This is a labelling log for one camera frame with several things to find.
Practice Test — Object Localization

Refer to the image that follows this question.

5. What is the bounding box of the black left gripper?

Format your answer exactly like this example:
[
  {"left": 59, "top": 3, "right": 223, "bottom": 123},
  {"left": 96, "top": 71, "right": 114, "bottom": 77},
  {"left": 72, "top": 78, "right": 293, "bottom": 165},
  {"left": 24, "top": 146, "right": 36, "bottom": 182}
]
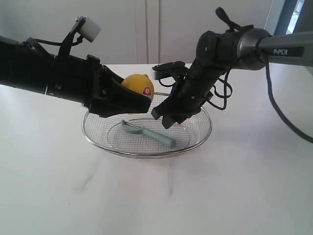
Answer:
[{"left": 45, "top": 55, "right": 151, "bottom": 118}]

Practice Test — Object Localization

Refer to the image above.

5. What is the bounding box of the black left camera cable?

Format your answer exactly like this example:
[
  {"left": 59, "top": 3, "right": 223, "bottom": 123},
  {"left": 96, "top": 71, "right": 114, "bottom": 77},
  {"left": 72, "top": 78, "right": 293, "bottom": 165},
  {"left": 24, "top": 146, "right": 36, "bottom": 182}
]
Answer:
[{"left": 25, "top": 34, "right": 83, "bottom": 46}]

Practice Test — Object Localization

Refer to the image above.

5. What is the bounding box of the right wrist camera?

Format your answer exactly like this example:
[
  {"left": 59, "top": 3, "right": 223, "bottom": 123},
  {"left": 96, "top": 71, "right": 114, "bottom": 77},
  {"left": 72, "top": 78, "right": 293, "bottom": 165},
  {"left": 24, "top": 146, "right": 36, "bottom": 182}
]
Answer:
[{"left": 152, "top": 61, "right": 185, "bottom": 80}]

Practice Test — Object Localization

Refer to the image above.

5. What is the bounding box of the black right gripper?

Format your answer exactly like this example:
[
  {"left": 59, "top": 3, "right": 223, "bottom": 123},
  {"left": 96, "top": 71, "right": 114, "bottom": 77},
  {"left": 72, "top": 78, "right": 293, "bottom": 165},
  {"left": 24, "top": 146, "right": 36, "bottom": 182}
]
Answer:
[{"left": 151, "top": 66, "right": 220, "bottom": 129}]

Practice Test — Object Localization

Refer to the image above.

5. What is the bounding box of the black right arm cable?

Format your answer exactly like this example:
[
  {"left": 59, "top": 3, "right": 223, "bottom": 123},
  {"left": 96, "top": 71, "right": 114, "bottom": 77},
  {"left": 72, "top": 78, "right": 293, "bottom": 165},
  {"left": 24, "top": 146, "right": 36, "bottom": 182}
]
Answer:
[{"left": 207, "top": 58, "right": 313, "bottom": 144}]

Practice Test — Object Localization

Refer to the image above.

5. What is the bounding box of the yellow lemon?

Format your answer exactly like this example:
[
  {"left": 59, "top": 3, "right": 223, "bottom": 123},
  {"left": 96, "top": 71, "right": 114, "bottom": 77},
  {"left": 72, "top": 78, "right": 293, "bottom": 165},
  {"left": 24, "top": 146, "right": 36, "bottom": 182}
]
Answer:
[{"left": 121, "top": 74, "right": 155, "bottom": 100}]

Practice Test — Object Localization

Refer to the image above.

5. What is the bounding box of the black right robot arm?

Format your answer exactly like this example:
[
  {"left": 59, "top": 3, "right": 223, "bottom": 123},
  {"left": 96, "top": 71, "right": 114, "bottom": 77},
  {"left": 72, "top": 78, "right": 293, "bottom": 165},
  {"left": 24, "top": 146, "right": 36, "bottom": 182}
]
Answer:
[{"left": 151, "top": 7, "right": 313, "bottom": 129}]

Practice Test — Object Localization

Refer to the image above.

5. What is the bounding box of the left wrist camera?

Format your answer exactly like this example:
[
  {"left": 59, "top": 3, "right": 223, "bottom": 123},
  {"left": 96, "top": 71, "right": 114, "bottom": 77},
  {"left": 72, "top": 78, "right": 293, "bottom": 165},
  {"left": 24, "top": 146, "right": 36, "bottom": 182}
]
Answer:
[{"left": 75, "top": 16, "right": 101, "bottom": 43}]

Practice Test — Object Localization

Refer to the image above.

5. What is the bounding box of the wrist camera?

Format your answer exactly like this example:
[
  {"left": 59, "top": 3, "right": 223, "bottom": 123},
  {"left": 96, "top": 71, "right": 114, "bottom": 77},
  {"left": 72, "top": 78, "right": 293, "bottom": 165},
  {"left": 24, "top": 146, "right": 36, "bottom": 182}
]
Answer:
[
  {"left": 152, "top": 61, "right": 185, "bottom": 80},
  {"left": 75, "top": 16, "right": 101, "bottom": 43}
]

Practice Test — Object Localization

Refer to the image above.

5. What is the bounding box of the teal handled peeler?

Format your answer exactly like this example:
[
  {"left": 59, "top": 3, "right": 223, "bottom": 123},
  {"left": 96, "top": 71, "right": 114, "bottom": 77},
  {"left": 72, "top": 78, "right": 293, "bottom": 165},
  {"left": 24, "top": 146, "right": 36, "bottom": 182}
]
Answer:
[{"left": 121, "top": 120, "right": 176, "bottom": 148}]

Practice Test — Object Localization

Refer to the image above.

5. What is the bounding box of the wire mesh metal basket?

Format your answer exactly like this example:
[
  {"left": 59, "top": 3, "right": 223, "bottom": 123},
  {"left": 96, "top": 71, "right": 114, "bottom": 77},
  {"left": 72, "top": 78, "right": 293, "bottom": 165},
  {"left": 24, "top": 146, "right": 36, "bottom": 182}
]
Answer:
[{"left": 82, "top": 108, "right": 212, "bottom": 159}]

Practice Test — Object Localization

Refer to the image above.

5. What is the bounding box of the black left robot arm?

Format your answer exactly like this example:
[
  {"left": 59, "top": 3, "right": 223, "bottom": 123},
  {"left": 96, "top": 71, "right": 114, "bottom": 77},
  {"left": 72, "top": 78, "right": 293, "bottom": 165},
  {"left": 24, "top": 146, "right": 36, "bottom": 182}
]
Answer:
[{"left": 0, "top": 37, "right": 152, "bottom": 118}]

